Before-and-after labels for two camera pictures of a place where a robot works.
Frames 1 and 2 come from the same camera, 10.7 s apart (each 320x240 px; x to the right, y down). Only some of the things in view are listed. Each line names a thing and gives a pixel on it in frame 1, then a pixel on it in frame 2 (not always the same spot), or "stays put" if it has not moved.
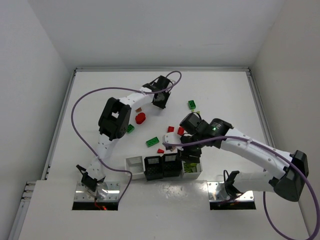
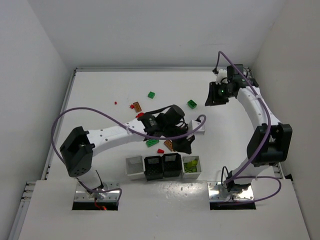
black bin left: x=153 y=168 stays put
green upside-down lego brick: x=191 y=104 stays put
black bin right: x=171 y=165 stays put
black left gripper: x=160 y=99 → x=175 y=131
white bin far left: x=135 y=165 stays put
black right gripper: x=190 y=152 → x=215 y=93
